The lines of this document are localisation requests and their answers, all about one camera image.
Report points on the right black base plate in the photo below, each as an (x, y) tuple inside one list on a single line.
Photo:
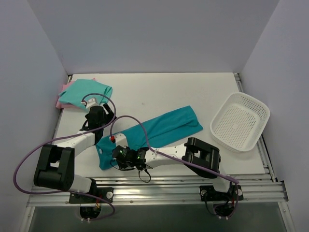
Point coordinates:
[(209, 194)]

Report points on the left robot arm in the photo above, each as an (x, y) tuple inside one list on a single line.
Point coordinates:
[(56, 165)]

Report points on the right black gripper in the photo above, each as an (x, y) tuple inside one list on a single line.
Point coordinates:
[(116, 154)]

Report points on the folded mint green t shirt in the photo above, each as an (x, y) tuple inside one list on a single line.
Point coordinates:
[(100, 88)]

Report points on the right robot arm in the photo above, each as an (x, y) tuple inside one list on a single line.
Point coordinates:
[(200, 157)]

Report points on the white perforated plastic basket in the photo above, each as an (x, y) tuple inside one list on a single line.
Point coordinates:
[(239, 123)]

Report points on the folded pink t shirt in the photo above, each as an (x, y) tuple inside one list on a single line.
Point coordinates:
[(73, 93)]

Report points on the aluminium rail frame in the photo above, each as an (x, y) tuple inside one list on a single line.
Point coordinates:
[(147, 95)]

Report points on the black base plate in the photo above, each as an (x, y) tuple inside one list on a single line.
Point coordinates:
[(99, 195), (209, 194)]

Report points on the teal t shirt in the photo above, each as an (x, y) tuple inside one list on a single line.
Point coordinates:
[(161, 131)]

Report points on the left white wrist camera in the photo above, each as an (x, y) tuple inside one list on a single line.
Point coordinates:
[(90, 103)]

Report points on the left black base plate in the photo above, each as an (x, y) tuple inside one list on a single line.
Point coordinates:
[(99, 195)]

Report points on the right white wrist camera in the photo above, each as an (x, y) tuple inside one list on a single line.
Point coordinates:
[(119, 140)]

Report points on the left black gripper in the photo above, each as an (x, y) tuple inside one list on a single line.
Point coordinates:
[(106, 110)]

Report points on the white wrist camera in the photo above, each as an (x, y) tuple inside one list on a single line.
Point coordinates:
[(119, 140), (90, 103)]

